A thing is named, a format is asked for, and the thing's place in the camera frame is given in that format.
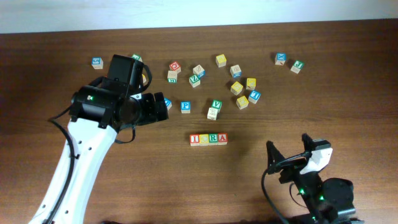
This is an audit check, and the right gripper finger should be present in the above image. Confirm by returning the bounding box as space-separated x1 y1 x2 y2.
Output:
266 141 285 170
302 133 316 152

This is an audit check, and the red I block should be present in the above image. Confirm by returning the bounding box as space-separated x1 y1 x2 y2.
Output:
190 134 200 146

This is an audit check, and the red A block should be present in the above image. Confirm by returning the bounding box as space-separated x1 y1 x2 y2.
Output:
218 133 228 145

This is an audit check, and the yellow C block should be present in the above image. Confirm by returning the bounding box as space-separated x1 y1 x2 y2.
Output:
199 134 210 146

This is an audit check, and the green R block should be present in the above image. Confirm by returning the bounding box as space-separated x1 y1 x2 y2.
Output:
209 133 218 145

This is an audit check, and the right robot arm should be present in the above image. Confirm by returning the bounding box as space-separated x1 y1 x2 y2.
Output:
261 133 363 223

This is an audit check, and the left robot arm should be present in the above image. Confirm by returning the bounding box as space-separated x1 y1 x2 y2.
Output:
31 55 169 223

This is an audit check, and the blue H block upper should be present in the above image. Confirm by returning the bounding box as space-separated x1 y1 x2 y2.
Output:
164 98 172 110

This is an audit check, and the yellow block right pair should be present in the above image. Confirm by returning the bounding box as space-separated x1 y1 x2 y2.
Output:
142 74 147 84

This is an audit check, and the blue P block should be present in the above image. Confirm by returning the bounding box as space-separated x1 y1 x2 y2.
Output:
180 101 191 113

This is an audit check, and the green-sided B block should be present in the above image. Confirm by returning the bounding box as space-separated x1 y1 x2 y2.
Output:
167 70 178 83

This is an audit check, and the red Q block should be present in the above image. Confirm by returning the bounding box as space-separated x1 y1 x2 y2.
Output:
169 61 182 73

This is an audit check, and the green Z block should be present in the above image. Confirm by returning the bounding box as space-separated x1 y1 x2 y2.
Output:
189 75 201 88

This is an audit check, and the green L block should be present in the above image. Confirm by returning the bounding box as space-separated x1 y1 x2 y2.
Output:
132 54 143 62

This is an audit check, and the plain blue-sided block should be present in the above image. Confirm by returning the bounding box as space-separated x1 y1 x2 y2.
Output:
230 65 242 78
193 65 205 78

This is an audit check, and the plain block below V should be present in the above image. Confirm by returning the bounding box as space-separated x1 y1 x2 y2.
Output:
207 107 218 120

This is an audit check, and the yellow block lower right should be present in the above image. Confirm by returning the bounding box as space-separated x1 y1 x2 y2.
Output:
236 96 249 110

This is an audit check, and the blue T block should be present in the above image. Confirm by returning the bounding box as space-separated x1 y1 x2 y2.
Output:
248 90 261 104

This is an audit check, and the green V block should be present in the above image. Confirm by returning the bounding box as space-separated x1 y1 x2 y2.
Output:
211 100 223 112

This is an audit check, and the blue S block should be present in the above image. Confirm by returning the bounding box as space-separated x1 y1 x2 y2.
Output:
91 57 103 70

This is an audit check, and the yellow block right upper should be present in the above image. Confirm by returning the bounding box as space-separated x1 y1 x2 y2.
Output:
246 78 256 90

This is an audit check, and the yellow block diamond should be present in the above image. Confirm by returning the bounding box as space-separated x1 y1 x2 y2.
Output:
230 82 243 95

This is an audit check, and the green J block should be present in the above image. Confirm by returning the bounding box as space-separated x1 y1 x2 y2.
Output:
290 60 305 74

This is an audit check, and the yellow block top centre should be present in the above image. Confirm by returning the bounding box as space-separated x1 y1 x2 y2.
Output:
216 54 227 68

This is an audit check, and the plain blue-sided block right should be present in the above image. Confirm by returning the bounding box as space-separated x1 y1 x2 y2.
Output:
230 65 242 78

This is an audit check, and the blue X block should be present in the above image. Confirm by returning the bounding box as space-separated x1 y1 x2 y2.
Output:
274 52 287 65

